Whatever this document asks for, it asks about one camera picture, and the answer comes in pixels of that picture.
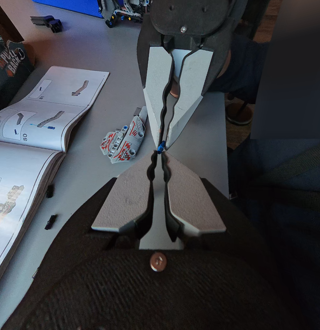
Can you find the grey lego panel red stickers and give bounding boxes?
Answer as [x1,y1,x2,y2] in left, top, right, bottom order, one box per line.
[99,106,148,164]

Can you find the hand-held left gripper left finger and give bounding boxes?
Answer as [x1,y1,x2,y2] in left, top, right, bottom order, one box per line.
[92,151,157,232]

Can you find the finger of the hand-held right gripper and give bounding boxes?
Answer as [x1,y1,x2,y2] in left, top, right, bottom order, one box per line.
[166,49,214,150]
[144,46,174,148]

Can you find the open lego instruction booklet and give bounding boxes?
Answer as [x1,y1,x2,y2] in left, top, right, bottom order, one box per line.
[0,66,110,287]

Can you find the blue plastic bin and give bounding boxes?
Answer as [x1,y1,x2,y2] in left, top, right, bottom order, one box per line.
[32,0,104,19]

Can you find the black blue lego piece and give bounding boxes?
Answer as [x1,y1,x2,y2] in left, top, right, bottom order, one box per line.
[30,15,63,33]

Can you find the person's right hand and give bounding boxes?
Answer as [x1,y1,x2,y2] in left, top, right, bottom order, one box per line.
[169,76,181,98]

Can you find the round brown object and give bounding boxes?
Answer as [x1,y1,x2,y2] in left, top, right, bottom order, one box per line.
[225,101,254,126]

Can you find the grey lego truck model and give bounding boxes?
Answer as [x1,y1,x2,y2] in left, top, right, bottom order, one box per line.
[101,0,151,28]

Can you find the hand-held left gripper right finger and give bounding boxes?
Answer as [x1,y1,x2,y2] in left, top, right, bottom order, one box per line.
[162,152,227,242]

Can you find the dark lego set box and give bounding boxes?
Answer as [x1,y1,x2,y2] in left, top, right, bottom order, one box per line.
[0,32,36,114]

